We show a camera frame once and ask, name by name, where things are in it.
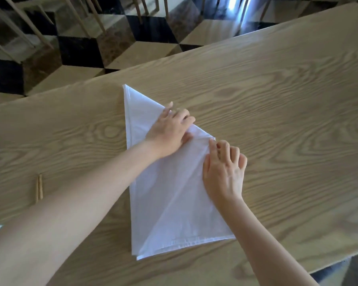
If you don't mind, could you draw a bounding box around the person's right forearm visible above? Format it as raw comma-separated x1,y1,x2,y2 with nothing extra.
217,196,320,286

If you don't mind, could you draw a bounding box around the person's left forearm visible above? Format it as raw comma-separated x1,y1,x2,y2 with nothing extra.
0,139,163,286

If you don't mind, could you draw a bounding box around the white cloth napkin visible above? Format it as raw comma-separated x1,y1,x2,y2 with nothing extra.
122,84,237,261

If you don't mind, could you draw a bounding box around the person's right hand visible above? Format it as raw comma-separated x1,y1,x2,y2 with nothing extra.
202,138,248,206

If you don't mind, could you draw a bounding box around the person's left hand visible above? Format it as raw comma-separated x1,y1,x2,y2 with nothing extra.
144,101,196,160

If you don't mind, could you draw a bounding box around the group of wooden chair legs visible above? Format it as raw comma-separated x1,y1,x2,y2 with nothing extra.
0,0,272,64

